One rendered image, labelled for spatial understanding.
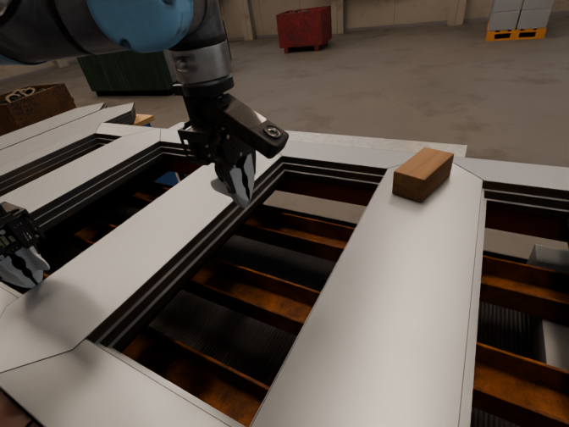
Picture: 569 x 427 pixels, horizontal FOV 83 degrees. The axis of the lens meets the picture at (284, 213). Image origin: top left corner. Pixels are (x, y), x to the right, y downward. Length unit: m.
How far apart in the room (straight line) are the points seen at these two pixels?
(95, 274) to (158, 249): 0.11
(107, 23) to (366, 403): 0.42
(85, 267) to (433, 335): 0.55
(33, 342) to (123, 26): 0.43
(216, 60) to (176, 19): 0.13
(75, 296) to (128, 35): 0.41
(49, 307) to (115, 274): 0.10
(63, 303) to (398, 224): 0.55
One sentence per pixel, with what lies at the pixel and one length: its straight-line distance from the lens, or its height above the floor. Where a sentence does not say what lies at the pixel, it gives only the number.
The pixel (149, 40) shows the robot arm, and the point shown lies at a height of 1.20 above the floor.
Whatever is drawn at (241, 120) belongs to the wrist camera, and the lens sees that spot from 0.45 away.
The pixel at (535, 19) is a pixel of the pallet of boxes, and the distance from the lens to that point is 6.97.
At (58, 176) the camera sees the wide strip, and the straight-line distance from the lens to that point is 1.09.
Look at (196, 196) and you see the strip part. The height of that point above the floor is 0.87.
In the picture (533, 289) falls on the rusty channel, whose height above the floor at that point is 0.68.
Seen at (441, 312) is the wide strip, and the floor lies 0.87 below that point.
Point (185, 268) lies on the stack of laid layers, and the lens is 0.61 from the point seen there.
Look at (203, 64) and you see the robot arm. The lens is 0.45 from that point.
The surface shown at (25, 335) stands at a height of 0.87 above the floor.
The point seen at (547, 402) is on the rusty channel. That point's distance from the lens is 0.66.
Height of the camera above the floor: 1.22
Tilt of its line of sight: 36 degrees down
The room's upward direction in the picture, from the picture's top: 9 degrees counter-clockwise
